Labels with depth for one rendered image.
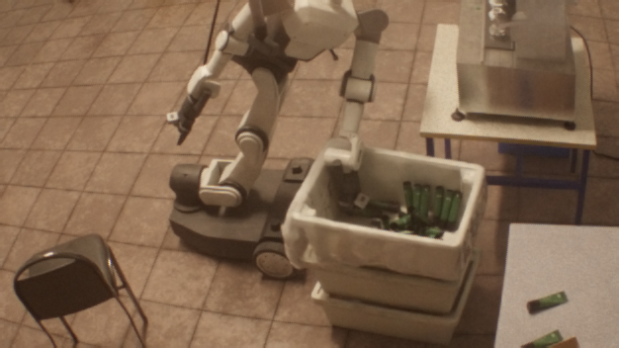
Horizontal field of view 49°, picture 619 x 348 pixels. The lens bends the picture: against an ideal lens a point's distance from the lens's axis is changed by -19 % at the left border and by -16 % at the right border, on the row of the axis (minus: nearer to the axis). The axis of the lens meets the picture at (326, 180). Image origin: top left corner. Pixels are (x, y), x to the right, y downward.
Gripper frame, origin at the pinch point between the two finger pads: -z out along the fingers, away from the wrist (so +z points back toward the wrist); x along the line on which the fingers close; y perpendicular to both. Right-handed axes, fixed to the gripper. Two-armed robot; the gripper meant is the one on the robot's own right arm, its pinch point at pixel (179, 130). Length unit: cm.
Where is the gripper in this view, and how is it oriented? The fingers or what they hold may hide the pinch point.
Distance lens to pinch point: 318.8
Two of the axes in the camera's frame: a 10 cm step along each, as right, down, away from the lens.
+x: 2.8, 7.4, -6.1
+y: 8.2, 1.5, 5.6
